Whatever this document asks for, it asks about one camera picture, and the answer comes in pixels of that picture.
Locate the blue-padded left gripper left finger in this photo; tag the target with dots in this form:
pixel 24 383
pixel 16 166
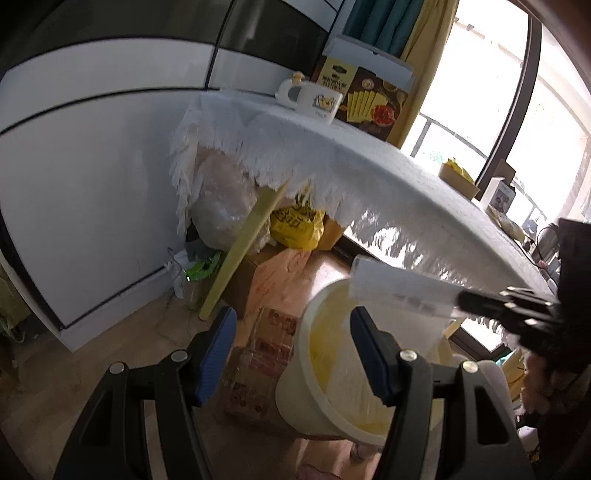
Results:
pixel 109 439

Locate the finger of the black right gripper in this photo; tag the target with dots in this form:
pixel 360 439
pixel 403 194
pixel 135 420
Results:
pixel 498 306
pixel 526 293

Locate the clear plastic wrap sheets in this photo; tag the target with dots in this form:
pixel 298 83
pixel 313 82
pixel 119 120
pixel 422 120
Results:
pixel 415 308

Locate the beige snack pouch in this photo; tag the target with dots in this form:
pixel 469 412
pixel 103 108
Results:
pixel 512 229

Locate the steel thermos bottle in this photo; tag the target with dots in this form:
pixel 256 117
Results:
pixel 548 242

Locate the small white product box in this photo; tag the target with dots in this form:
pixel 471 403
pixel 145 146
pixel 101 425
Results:
pixel 500 193

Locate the yellow snack bags in box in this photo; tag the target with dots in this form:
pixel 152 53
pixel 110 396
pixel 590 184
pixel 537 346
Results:
pixel 459 179

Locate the cream plastic waste basket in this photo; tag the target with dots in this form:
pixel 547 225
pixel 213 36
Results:
pixel 300 399

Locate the white lace tablecloth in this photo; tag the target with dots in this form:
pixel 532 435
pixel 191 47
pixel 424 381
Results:
pixel 364 184

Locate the cardboard box under table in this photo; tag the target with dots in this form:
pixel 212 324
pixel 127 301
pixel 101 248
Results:
pixel 259 276

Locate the yellow bag under table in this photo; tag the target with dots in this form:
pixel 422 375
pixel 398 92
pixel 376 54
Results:
pixel 297 227

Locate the brown cracker box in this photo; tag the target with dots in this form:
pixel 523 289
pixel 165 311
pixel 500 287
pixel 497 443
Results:
pixel 375 84

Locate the yellow curtain left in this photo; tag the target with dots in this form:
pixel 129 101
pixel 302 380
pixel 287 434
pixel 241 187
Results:
pixel 423 52

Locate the yellow table leg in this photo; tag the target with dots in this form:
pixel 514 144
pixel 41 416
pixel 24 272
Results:
pixel 260 212

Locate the white cartoon mug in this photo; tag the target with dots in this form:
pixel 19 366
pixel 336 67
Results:
pixel 309 99

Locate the teal curtain left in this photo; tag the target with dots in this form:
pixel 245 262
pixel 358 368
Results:
pixel 384 24

